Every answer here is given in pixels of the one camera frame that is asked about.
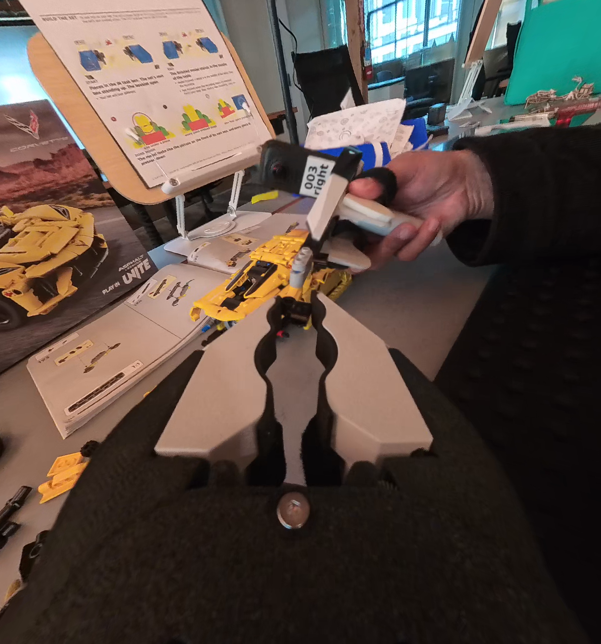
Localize yellow toy brick car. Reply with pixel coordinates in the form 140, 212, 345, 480
190, 229, 354, 339

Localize white patterned paper bag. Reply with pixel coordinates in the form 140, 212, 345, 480
306, 98, 416, 163

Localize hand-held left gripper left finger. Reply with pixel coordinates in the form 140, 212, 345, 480
155, 296, 283, 480

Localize printed instruction sheet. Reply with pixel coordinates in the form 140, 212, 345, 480
19, 0, 274, 190

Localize open instruction booklet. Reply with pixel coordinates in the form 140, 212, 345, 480
26, 213, 302, 439

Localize teal plastic bin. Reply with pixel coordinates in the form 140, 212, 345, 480
503, 0, 601, 107

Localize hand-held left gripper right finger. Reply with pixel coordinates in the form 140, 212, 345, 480
309, 292, 434, 480

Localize black angled connector piece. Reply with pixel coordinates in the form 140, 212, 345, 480
279, 296, 311, 328

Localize person's right forearm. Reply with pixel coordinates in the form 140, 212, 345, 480
446, 118, 601, 268

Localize toy car set box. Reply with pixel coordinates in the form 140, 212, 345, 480
0, 99, 160, 389

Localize white board stand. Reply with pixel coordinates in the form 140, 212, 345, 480
163, 168, 274, 256

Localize scattered toy brick pieces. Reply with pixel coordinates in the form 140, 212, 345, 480
0, 440, 101, 604

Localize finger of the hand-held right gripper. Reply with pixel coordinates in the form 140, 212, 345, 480
305, 172, 351, 243

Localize grey desk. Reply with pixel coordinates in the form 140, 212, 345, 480
0, 116, 497, 635

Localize paned window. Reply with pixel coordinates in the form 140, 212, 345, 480
365, 0, 463, 64

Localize person's right hand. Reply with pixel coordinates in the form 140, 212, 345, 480
348, 150, 495, 272

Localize blue plastic bin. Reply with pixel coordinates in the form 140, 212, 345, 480
305, 118, 430, 170

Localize dark upright panel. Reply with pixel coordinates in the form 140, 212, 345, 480
291, 44, 367, 122

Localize small wooden model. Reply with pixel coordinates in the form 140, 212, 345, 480
524, 75, 596, 115

